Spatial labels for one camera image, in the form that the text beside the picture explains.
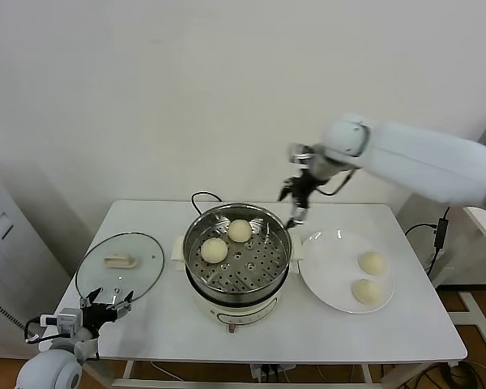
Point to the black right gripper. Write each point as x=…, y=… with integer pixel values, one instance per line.
x=303, y=188

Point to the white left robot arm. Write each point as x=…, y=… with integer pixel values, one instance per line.
x=48, y=370

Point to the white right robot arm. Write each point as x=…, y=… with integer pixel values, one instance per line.
x=421, y=158

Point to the cream electric cooker base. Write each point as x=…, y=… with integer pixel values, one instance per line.
x=243, y=314

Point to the white table frame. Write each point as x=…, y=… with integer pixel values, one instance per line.
x=186, y=382

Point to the white power strip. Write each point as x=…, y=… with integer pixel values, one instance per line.
x=267, y=370

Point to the white metal cabinet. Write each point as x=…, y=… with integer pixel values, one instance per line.
x=8, y=263

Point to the white steamed baozi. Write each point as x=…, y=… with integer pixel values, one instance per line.
x=366, y=291
x=240, y=231
x=214, y=250
x=372, y=263

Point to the perforated steel steamer basket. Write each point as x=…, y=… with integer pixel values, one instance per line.
x=251, y=271

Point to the white round plate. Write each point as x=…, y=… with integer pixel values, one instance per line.
x=332, y=275

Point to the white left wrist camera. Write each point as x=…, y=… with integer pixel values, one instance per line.
x=65, y=322

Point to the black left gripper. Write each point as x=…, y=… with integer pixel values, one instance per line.
x=95, y=317

